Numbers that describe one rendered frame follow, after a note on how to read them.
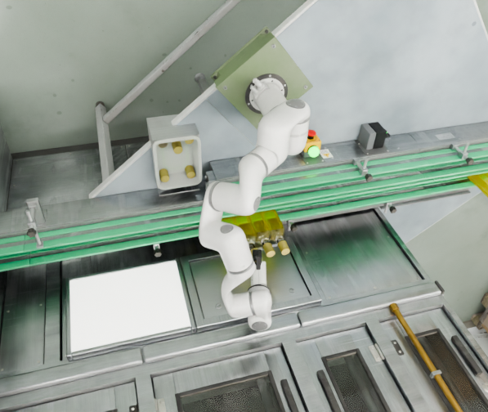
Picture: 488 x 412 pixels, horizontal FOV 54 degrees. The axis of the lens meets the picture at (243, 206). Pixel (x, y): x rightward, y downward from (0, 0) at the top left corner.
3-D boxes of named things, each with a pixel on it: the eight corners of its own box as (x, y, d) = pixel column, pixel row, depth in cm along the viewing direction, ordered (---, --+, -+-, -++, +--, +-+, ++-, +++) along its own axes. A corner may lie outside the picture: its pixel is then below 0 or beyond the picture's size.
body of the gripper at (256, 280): (269, 304, 163) (266, 278, 171) (270, 284, 156) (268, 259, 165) (247, 304, 163) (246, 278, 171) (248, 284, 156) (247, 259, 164)
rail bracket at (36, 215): (34, 215, 181) (32, 258, 165) (22, 180, 169) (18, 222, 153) (48, 212, 182) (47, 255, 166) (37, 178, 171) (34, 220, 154)
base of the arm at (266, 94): (236, 91, 164) (248, 115, 153) (262, 64, 160) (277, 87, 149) (264, 115, 174) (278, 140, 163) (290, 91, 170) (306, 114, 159)
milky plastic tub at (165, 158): (154, 177, 188) (158, 191, 182) (148, 128, 173) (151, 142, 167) (198, 171, 192) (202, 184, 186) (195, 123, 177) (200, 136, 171)
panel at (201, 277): (66, 283, 181) (68, 361, 157) (64, 278, 179) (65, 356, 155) (289, 240, 201) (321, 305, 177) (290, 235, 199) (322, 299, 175)
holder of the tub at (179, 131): (156, 186, 192) (158, 199, 187) (149, 128, 174) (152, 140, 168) (198, 181, 196) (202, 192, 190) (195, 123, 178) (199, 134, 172)
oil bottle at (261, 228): (242, 211, 196) (257, 248, 181) (242, 200, 192) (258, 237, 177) (255, 208, 197) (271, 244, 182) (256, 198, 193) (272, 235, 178)
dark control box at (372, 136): (356, 139, 205) (365, 150, 199) (360, 123, 200) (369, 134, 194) (373, 136, 207) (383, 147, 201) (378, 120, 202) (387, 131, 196)
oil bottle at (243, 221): (228, 213, 195) (243, 251, 180) (228, 203, 191) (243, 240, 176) (241, 211, 196) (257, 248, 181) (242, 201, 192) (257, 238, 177)
